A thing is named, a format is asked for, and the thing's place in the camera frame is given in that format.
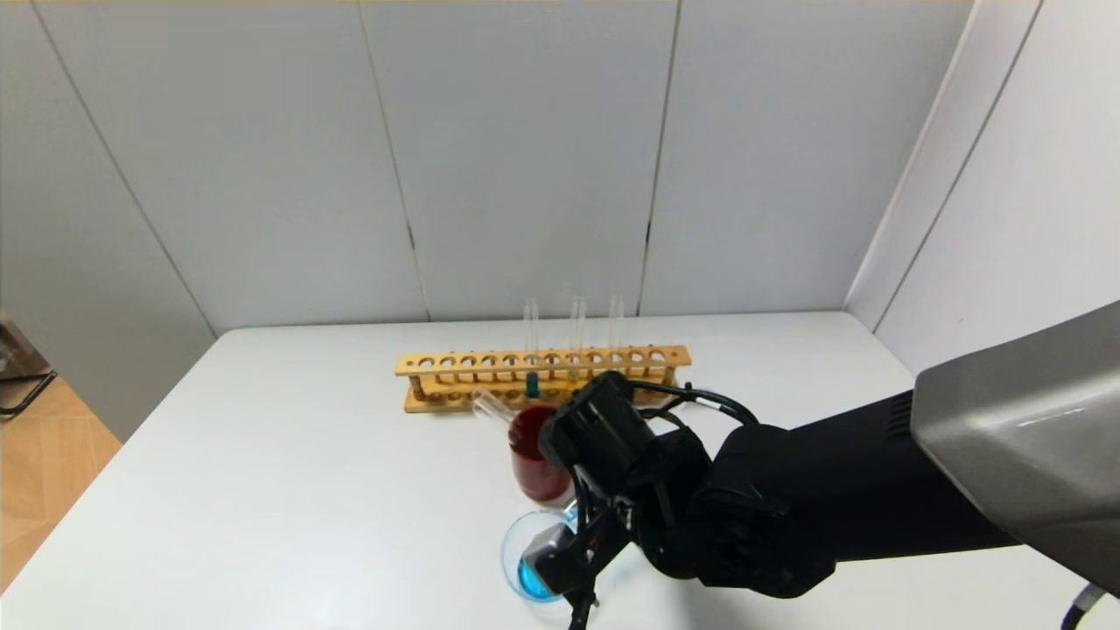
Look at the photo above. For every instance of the black and grey right robot arm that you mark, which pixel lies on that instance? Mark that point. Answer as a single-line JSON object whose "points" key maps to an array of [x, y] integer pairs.
{"points": [[875, 490]]}

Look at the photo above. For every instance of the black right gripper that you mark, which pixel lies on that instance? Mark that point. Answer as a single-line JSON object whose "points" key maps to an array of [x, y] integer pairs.
{"points": [[612, 437]]}

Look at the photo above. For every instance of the dark furniture frame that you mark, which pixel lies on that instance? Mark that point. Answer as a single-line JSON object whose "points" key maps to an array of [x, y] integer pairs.
{"points": [[7, 350]]}

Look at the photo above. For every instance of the empty clear test tube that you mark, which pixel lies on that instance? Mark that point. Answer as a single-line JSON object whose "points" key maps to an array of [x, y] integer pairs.
{"points": [[500, 422], [486, 404]]}

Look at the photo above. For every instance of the clear glass dish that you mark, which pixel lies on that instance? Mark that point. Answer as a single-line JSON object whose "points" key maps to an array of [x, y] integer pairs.
{"points": [[512, 547]]}

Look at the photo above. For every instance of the wooden test tube rack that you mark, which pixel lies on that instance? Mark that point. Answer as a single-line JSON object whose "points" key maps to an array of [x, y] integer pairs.
{"points": [[455, 359]]}

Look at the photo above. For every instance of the test tube with teal pigment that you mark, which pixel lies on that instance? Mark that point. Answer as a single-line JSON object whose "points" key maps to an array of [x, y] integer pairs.
{"points": [[532, 385]]}

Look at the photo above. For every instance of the test tube with yellow pigment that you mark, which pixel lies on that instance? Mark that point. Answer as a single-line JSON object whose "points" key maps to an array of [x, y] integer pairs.
{"points": [[576, 332]]}

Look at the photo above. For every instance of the test tube with red pigment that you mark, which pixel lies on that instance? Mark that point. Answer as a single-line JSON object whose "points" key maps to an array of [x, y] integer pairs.
{"points": [[615, 324]]}

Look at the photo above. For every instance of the red plastic cup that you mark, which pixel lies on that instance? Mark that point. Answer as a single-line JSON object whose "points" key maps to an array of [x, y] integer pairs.
{"points": [[529, 464]]}

